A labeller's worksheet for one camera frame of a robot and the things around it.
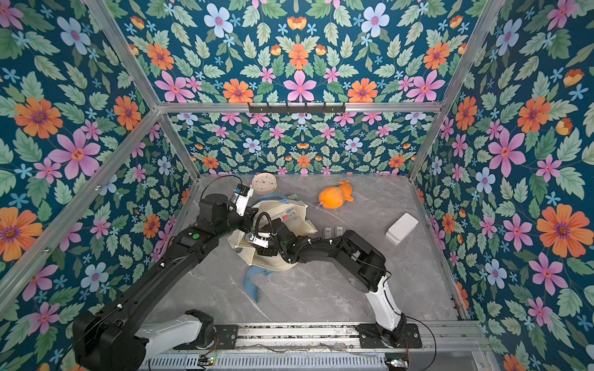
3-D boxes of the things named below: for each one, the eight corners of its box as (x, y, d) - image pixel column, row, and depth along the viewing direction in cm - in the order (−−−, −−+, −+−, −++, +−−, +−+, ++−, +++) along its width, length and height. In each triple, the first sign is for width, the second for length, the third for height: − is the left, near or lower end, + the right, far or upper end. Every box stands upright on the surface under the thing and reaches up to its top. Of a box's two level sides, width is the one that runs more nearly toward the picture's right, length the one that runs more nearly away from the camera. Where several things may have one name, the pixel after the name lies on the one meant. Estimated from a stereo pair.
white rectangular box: (397, 247, 96) (400, 241, 92) (383, 236, 99) (386, 230, 95) (416, 227, 102) (420, 221, 98) (403, 217, 105) (406, 211, 102)
